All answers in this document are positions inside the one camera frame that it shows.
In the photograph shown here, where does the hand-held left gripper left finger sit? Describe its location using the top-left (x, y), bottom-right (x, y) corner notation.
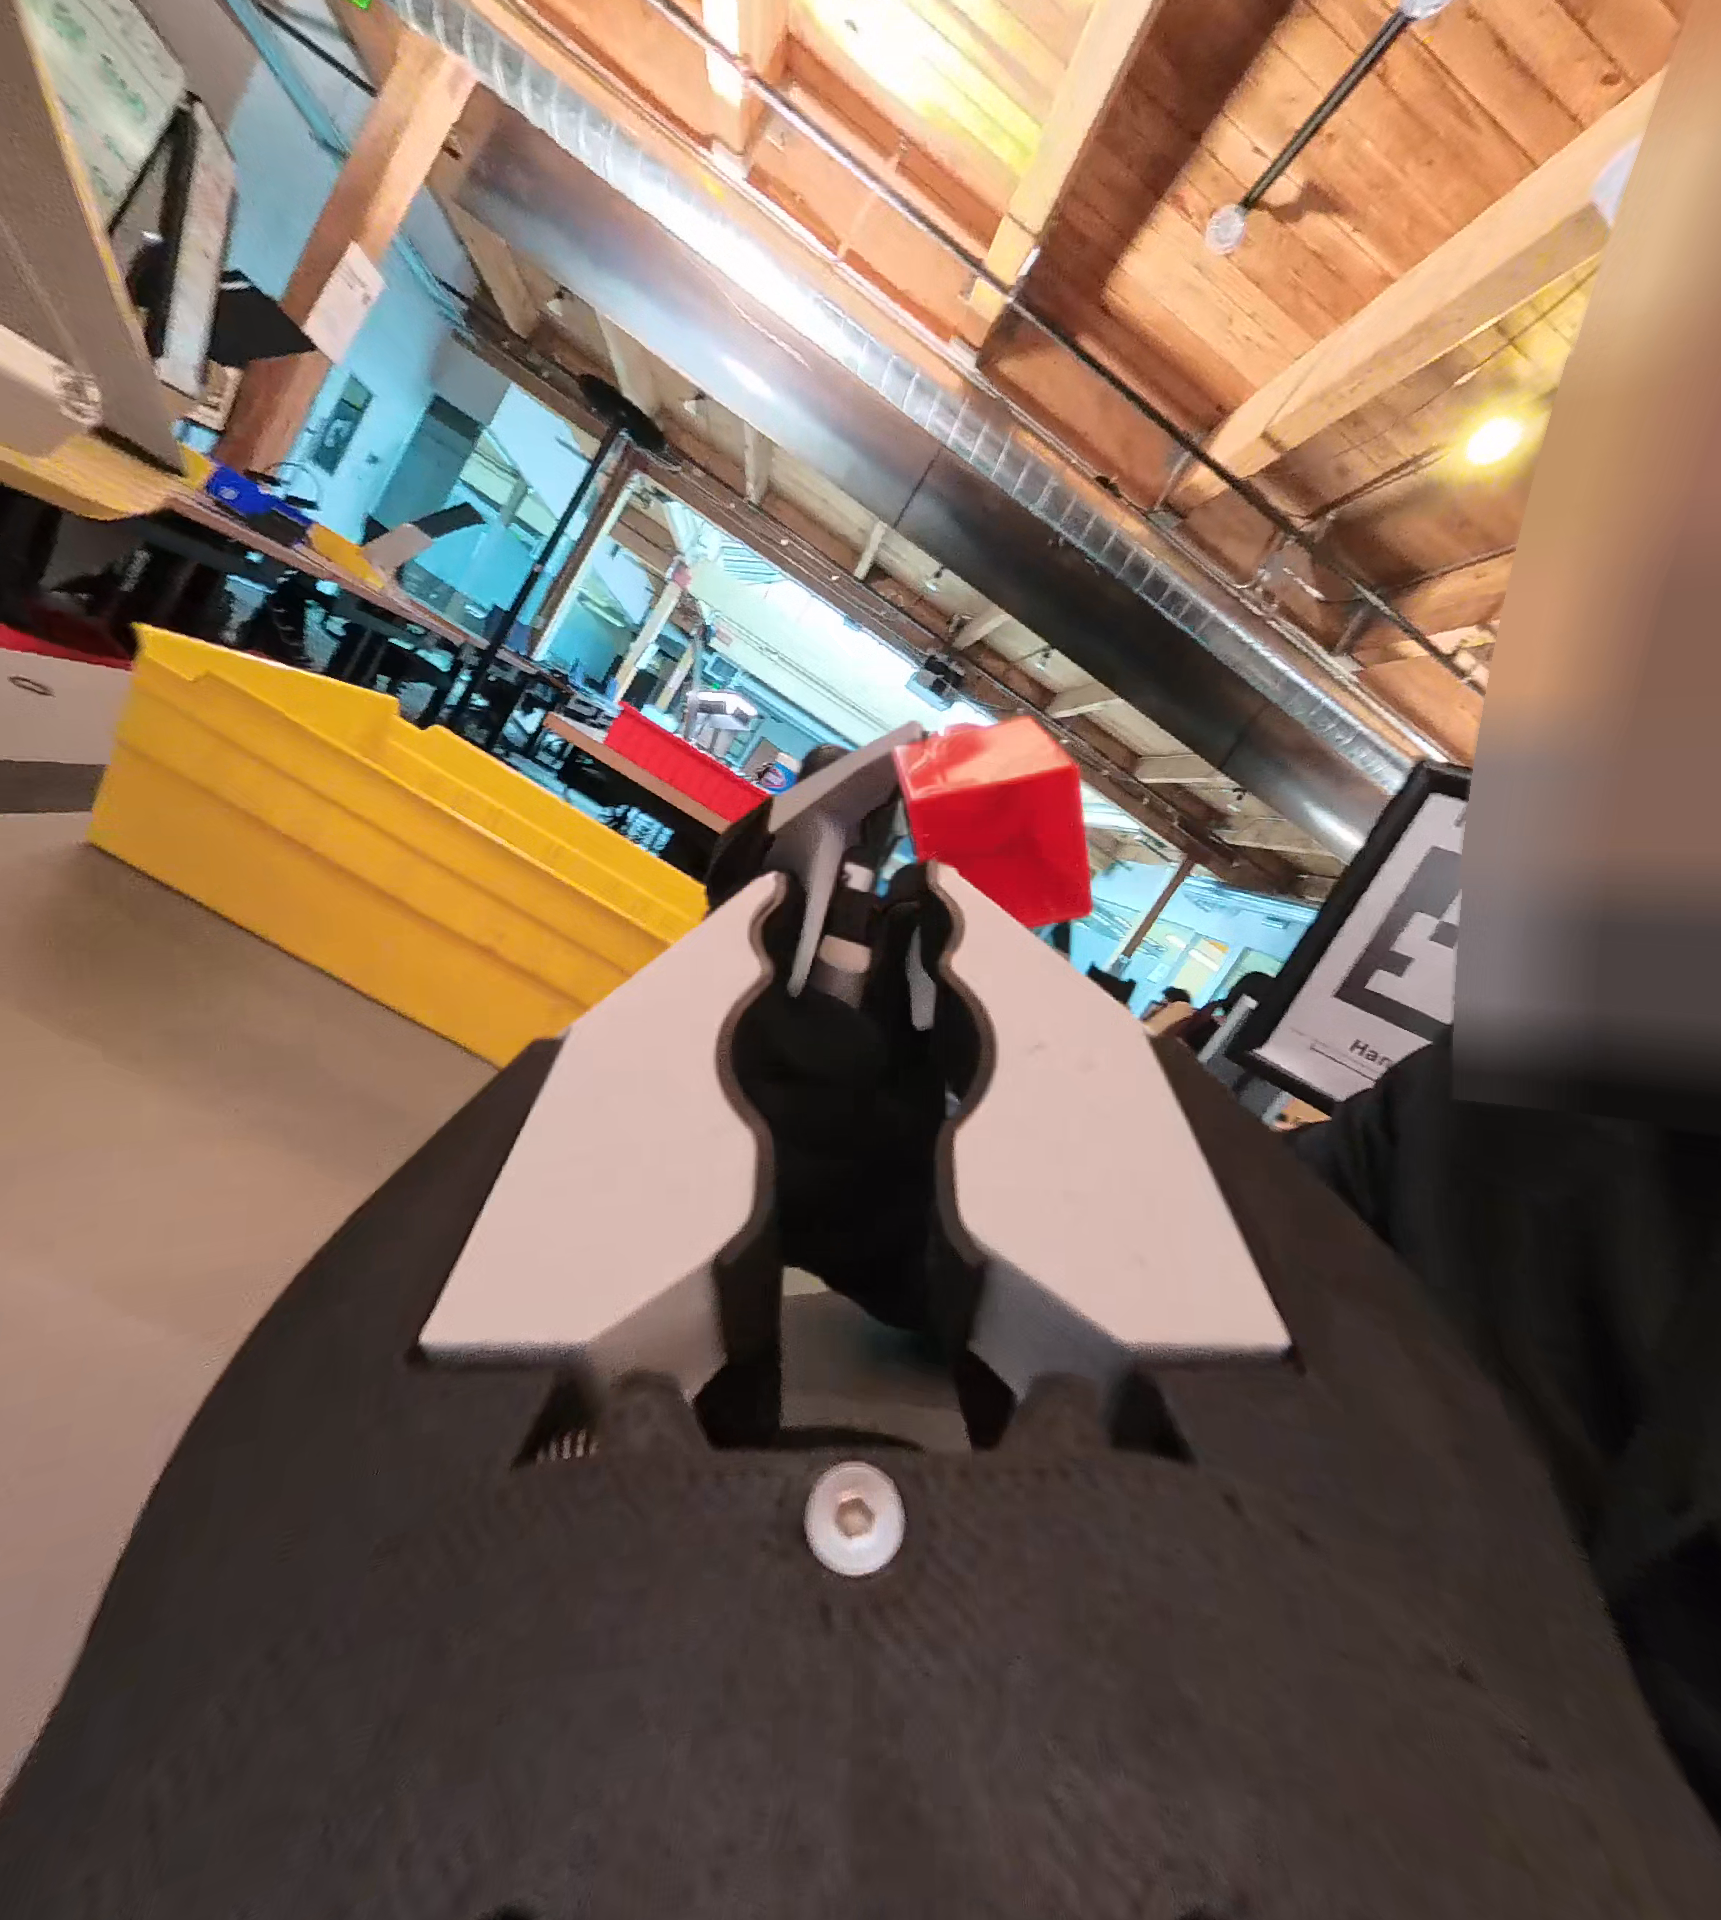
top-left (413, 873), bottom-right (791, 1366)

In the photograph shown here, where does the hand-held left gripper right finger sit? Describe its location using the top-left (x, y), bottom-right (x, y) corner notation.
top-left (935, 868), bottom-right (1299, 1370)

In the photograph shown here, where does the small red object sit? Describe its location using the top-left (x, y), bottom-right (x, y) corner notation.
top-left (892, 717), bottom-right (1094, 928)

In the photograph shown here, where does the yellow plastic bin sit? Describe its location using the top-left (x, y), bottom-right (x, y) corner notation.
top-left (87, 621), bottom-right (713, 1066)

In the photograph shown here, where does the person's right hand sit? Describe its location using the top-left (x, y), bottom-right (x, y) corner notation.
top-left (730, 877), bottom-right (986, 1337)

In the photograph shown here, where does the red plastic bin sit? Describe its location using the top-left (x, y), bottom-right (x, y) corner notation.
top-left (0, 576), bottom-right (134, 662)
top-left (602, 702), bottom-right (771, 825)

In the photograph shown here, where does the black and white tag poster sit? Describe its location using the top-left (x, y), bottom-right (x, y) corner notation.
top-left (1226, 757), bottom-right (1469, 1112)

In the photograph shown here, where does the black round-base floor stand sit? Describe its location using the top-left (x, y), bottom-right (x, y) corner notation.
top-left (462, 374), bottom-right (665, 751)

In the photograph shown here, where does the small blue bin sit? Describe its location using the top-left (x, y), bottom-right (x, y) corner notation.
top-left (200, 463), bottom-right (314, 528)

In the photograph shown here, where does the white paper sign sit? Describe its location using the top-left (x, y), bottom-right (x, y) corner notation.
top-left (301, 245), bottom-right (389, 362)

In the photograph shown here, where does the black angled panel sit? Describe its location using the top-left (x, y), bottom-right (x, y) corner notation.
top-left (207, 270), bottom-right (317, 364)

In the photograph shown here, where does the blank whiteboard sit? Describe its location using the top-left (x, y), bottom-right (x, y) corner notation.
top-left (146, 97), bottom-right (238, 400)

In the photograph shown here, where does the whiteboard with green writing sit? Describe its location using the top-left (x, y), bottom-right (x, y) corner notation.
top-left (21, 0), bottom-right (187, 197)

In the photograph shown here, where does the silver spiral air duct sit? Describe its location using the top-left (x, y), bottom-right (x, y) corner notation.
top-left (395, 0), bottom-right (1418, 781)

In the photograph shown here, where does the thick wooden post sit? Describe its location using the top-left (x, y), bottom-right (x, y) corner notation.
top-left (215, 31), bottom-right (478, 474)

